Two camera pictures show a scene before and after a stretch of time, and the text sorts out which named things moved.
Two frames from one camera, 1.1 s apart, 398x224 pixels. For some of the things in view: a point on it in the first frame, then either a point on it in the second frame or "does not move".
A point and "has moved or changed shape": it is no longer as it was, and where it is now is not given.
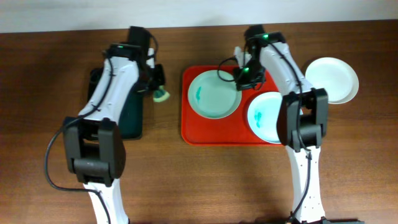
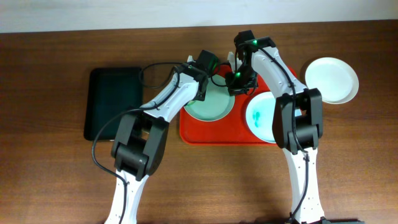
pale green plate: x=213 y=94 has moved or changed shape
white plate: x=334 y=75 does not move
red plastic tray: x=232 y=130 does not move
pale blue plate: x=262 y=116 does not move
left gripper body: x=157 y=82 to x=204 y=61
